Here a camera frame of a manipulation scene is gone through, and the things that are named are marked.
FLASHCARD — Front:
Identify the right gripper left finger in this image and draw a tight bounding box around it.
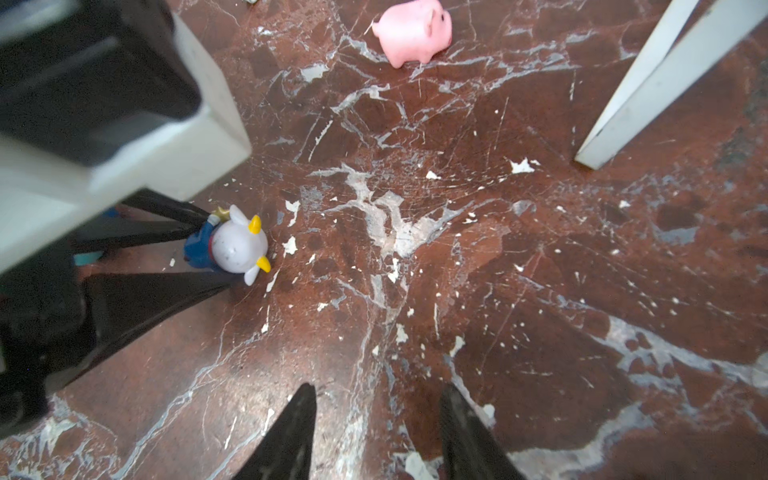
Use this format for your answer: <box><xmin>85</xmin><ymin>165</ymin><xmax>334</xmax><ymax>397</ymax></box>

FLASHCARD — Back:
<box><xmin>233</xmin><ymin>383</ymin><xmax>317</xmax><ymax>480</ymax></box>

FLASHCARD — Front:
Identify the pink pig toy near shelf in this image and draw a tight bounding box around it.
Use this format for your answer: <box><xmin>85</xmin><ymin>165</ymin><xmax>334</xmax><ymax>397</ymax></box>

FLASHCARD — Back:
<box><xmin>371</xmin><ymin>0</ymin><xmax>453</xmax><ymax>69</ymax></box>

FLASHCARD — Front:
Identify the green blue cat figurine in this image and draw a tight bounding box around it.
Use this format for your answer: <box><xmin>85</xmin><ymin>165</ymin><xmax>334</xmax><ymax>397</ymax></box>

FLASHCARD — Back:
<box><xmin>73</xmin><ymin>251</ymin><xmax>104</xmax><ymax>267</ymax></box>

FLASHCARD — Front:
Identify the white hooded blue cat figurine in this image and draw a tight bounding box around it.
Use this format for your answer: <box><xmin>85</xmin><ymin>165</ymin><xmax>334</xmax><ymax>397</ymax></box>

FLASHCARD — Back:
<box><xmin>184</xmin><ymin>205</ymin><xmax>272</xmax><ymax>286</ymax></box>

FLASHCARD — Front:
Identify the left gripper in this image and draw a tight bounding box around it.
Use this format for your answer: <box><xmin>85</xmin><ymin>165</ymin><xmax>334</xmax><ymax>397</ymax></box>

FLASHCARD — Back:
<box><xmin>1</xmin><ymin>189</ymin><xmax>238</xmax><ymax>438</ymax></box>

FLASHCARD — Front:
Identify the white two-tier metal shelf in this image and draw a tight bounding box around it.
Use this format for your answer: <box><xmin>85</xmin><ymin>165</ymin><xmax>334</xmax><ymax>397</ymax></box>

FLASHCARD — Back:
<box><xmin>575</xmin><ymin>0</ymin><xmax>767</xmax><ymax>170</ymax></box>

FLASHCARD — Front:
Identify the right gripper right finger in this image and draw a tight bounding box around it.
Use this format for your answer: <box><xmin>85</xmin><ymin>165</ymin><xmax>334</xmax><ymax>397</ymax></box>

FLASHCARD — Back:
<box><xmin>439</xmin><ymin>385</ymin><xmax>525</xmax><ymax>480</ymax></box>

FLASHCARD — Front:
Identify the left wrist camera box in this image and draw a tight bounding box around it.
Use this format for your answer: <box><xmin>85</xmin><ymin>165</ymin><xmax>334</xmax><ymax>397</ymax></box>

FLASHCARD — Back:
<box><xmin>1</xmin><ymin>1</ymin><xmax>252</xmax><ymax>270</ymax></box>

